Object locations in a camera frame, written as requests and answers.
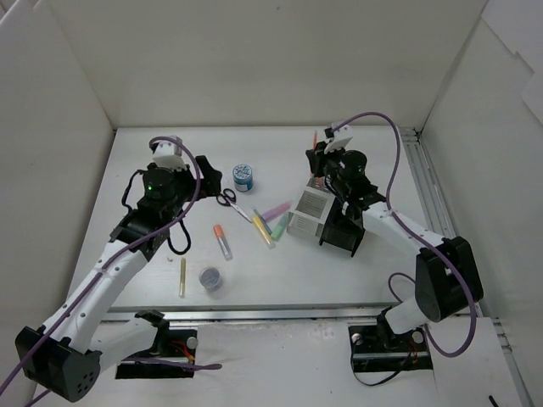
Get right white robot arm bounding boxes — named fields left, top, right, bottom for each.
left=305, top=142, right=484, bottom=349

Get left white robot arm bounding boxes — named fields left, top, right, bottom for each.
left=14, top=155, right=221, bottom=403

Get blue lidded jar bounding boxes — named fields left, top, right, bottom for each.
left=232, top=164, right=254, bottom=192

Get white slotted pen holder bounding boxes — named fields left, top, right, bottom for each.
left=287, top=176, right=335, bottom=241

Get black slotted pen holder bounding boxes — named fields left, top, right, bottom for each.
left=319, top=206, right=365, bottom=258

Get purple highlighter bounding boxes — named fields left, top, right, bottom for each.
left=261, top=200, right=292, bottom=222

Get orange capped glue stick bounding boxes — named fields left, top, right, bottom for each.
left=213, top=224, right=233, bottom=261

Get green highlighter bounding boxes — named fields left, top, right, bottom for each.
left=271, top=212, right=289, bottom=242

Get yellow highlighter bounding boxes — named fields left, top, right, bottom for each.
left=252, top=215, right=275, bottom=249

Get small clear glitter jar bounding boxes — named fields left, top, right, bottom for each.
left=199, top=267, right=223, bottom=293

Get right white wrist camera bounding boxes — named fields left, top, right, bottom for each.
left=324, top=122, right=353, bottom=154

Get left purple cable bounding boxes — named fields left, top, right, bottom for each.
left=0, top=136, right=223, bottom=407

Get purple cable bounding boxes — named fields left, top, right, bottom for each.
left=0, top=136, right=223, bottom=407
left=333, top=111, right=479, bottom=355

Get black handled scissors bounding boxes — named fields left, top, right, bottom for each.
left=216, top=188, right=252, bottom=223

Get aluminium right rail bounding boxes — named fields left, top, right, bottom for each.
left=401, top=128, right=533, bottom=406

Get aluminium rail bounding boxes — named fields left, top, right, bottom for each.
left=401, top=128, right=533, bottom=406
left=101, top=301, right=480, bottom=326

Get aluminium front rail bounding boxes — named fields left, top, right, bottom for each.
left=101, top=301, right=480, bottom=326

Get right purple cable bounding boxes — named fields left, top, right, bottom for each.
left=333, top=111, right=479, bottom=355

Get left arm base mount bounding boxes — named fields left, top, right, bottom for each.
left=115, top=310, right=198, bottom=380

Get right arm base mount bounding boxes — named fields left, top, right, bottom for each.
left=348, top=306, right=434, bottom=387

